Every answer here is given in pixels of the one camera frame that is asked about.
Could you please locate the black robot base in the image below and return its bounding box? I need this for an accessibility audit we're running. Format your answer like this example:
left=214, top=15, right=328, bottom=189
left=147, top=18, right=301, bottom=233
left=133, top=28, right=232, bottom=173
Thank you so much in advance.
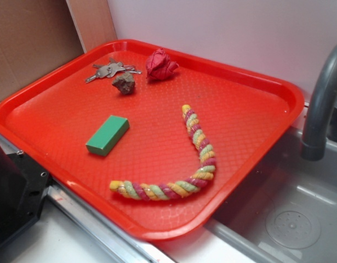
left=0, top=146, right=50, bottom=249

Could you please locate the red plastic tray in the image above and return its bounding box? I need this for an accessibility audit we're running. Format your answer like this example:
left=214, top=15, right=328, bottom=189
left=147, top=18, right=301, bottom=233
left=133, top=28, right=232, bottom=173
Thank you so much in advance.
left=0, top=40, right=304, bottom=241

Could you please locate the brown rock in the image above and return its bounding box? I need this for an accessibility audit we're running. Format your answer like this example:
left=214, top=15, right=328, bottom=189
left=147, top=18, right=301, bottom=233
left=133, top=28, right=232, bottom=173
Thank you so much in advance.
left=112, top=72, right=135, bottom=95

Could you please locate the crumpled red paper ball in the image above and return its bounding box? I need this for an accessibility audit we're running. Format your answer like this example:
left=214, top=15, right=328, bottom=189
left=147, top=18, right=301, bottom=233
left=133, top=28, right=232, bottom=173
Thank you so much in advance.
left=145, top=48, right=179, bottom=81

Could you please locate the green rectangular block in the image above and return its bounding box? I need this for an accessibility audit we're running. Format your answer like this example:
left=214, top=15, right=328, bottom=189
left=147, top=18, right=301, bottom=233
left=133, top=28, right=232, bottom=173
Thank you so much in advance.
left=86, top=116, right=130, bottom=156

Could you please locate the silver key bunch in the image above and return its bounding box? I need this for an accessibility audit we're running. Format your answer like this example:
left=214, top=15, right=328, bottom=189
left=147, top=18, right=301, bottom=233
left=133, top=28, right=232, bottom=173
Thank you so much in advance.
left=85, top=58, right=142, bottom=83

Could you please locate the grey toy sink basin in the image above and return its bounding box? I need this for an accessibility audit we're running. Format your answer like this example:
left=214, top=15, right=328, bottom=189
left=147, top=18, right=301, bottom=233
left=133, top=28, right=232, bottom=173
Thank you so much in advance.
left=206, top=128, right=337, bottom=262

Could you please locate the grey toy faucet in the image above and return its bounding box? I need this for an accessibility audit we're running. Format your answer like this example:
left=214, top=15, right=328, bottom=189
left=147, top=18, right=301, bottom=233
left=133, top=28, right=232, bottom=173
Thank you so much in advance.
left=300, top=45, right=337, bottom=161

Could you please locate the brown cardboard panel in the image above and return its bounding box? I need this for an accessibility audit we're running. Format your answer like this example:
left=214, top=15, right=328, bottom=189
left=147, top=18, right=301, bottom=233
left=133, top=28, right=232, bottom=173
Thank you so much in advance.
left=0, top=1, right=117, bottom=102

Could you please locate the multicolour twisted rope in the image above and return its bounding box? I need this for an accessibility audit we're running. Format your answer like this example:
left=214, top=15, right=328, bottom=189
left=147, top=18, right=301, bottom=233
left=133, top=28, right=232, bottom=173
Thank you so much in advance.
left=109, top=104, right=217, bottom=202

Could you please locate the silver metal rail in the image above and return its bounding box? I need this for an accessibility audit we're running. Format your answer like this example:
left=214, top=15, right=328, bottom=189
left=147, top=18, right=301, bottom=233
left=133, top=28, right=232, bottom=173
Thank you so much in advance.
left=0, top=128, right=174, bottom=263

